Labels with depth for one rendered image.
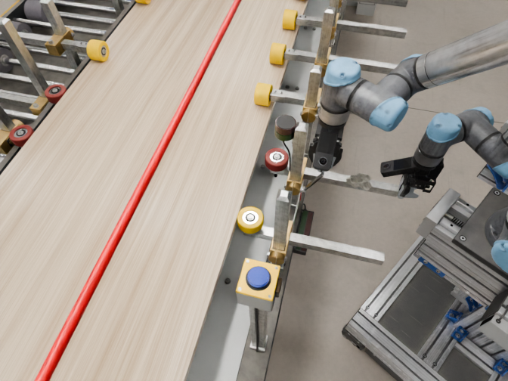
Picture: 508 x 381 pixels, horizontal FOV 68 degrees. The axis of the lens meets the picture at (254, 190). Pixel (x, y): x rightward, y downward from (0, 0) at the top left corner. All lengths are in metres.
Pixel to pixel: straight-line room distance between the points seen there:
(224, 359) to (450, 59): 1.02
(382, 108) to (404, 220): 1.54
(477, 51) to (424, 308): 1.29
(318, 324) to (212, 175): 1.03
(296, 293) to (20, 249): 1.28
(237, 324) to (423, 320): 0.90
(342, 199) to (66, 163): 1.52
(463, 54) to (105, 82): 1.28
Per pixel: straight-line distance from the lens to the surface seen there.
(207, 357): 1.30
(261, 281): 0.71
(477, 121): 1.18
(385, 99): 0.85
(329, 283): 2.05
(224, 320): 1.32
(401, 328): 1.84
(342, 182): 1.31
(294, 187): 1.25
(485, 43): 0.84
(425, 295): 1.93
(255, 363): 1.21
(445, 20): 3.96
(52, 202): 1.34
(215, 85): 1.55
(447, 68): 0.88
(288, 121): 1.10
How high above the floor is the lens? 1.89
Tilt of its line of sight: 56 degrees down
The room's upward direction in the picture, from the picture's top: 1 degrees counter-clockwise
